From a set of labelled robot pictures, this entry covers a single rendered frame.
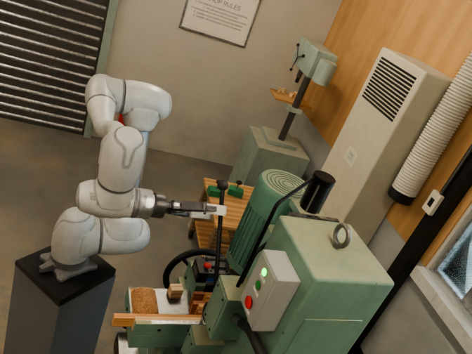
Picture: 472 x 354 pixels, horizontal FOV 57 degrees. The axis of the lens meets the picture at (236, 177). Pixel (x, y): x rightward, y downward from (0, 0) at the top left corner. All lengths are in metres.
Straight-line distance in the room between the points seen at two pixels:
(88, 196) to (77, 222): 0.63
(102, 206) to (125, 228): 0.65
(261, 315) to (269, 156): 2.73
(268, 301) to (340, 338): 0.23
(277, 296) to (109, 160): 0.54
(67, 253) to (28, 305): 0.33
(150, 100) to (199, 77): 2.59
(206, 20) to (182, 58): 0.41
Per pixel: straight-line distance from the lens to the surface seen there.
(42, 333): 2.14
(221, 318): 1.15
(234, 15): 4.14
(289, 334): 1.03
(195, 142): 4.53
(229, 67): 4.27
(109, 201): 1.23
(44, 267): 1.99
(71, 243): 1.88
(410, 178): 2.68
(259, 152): 3.60
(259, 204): 1.23
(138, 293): 1.57
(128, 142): 1.12
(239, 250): 1.32
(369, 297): 1.05
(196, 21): 4.11
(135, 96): 1.68
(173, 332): 1.51
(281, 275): 0.95
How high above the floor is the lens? 2.03
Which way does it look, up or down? 27 degrees down
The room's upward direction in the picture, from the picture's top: 22 degrees clockwise
